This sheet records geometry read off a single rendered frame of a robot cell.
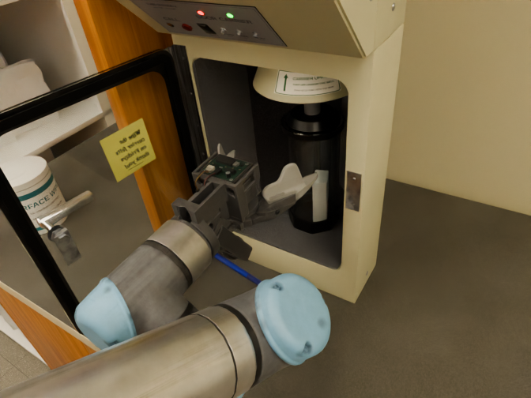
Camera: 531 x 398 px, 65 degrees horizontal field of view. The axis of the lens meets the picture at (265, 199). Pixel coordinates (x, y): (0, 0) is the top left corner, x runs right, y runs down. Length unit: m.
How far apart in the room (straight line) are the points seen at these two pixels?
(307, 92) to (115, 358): 0.44
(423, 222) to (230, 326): 0.71
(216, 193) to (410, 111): 0.63
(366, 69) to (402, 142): 0.56
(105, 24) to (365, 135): 0.40
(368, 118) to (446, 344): 0.42
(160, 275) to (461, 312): 0.56
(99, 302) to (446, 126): 0.82
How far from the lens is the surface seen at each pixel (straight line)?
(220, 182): 0.52
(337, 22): 0.44
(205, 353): 0.32
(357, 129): 0.58
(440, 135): 1.05
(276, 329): 0.35
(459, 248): 0.96
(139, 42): 0.72
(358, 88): 0.55
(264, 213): 0.56
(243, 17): 0.50
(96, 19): 0.67
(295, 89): 0.62
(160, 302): 0.46
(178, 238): 0.49
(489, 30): 0.95
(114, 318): 0.45
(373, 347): 0.77
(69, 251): 0.68
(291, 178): 0.57
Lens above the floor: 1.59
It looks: 39 degrees down
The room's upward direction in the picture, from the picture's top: 6 degrees counter-clockwise
